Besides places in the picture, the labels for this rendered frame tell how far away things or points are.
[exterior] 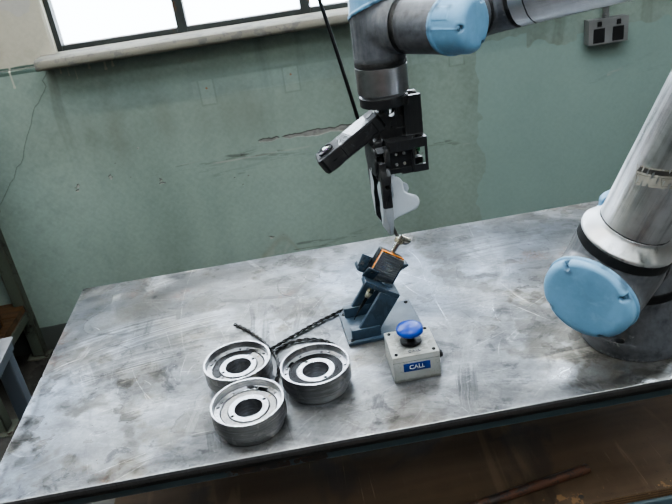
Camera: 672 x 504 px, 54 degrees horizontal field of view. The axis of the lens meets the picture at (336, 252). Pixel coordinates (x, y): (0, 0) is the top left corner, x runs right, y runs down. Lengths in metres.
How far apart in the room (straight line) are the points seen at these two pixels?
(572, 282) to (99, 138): 2.01
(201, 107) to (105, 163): 0.42
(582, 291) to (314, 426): 0.40
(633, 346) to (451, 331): 0.27
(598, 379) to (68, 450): 0.76
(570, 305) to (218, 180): 1.88
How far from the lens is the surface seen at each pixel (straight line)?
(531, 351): 1.06
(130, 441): 1.02
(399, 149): 0.98
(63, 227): 2.73
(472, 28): 0.88
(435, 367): 1.00
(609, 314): 0.86
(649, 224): 0.82
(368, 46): 0.94
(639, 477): 1.24
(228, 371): 1.06
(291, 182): 2.57
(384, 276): 1.08
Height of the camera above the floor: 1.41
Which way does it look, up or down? 26 degrees down
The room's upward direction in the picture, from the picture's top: 8 degrees counter-clockwise
